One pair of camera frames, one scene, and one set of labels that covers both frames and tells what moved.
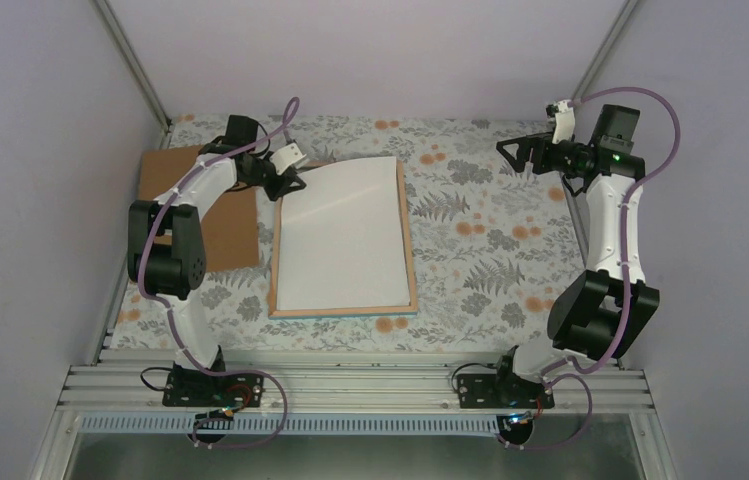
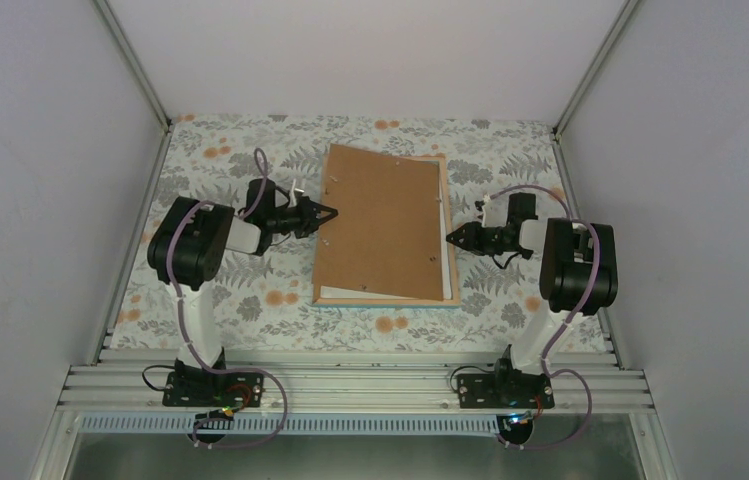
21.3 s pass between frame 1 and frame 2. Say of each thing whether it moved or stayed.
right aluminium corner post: stayed
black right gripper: moved
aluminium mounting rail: stayed
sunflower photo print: moved
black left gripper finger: moved
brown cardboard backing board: moved
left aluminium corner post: stayed
